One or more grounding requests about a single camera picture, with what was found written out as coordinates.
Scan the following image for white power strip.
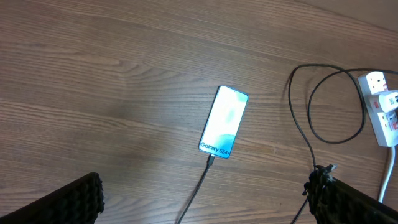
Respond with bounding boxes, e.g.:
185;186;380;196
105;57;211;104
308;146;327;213
358;72;397;147

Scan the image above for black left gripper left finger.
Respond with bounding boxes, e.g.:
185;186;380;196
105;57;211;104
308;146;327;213
1;172;104;224

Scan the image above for black smartphone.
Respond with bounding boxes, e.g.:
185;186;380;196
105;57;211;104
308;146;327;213
199;85;248;159

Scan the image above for white power strip cord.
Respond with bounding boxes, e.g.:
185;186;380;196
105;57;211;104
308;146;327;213
377;145;396;203

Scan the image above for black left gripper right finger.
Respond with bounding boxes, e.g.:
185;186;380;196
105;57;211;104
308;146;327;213
303;164;397;224

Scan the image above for white charger adapter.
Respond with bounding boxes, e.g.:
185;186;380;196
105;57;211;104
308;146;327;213
369;90;397;113

